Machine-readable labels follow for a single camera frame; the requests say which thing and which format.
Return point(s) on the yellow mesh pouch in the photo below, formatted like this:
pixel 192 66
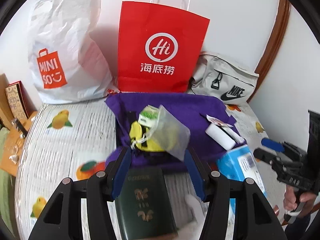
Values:
pixel 139 138

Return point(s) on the grey Nike waist bag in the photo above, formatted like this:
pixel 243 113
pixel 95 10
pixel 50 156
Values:
pixel 224 78

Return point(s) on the brown patterned book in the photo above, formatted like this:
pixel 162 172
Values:
pixel 16 100

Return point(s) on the green wet wipes packet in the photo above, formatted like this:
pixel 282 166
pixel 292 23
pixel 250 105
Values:
pixel 148 116

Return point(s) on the fruit print snack packet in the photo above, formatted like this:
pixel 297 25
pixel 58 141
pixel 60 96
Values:
pixel 217 122

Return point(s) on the dark green gold tea box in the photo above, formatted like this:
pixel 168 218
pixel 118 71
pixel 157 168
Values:
pixel 143 207

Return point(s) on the brown wooden door frame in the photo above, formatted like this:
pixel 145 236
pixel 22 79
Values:
pixel 274 43

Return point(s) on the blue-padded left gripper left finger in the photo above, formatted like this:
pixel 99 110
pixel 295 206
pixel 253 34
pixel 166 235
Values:
pixel 119 171

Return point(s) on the translucent drawstring pouch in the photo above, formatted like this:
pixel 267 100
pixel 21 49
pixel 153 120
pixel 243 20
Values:
pixel 171 135

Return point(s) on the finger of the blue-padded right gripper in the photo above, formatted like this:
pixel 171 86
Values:
pixel 265 156
pixel 276 146

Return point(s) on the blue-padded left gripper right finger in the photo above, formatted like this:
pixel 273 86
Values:
pixel 195 169

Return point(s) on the white Miniso plastic bag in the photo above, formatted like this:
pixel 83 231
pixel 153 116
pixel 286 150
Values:
pixel 66 65

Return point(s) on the red Haidilao paper bag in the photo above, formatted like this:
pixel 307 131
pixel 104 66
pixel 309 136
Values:
pixel 158 47

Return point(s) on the white foam wrap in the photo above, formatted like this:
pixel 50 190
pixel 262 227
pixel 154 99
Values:
pixel 224 136

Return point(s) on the blue tissue box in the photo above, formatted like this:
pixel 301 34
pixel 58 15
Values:
pixel 239 164

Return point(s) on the person's right hand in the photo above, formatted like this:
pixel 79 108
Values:
pixel 290 201

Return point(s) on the purple towel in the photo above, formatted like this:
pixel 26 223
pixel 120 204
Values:
pixel 189 109

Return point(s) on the white sock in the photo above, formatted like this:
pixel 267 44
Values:
pixel 192 207

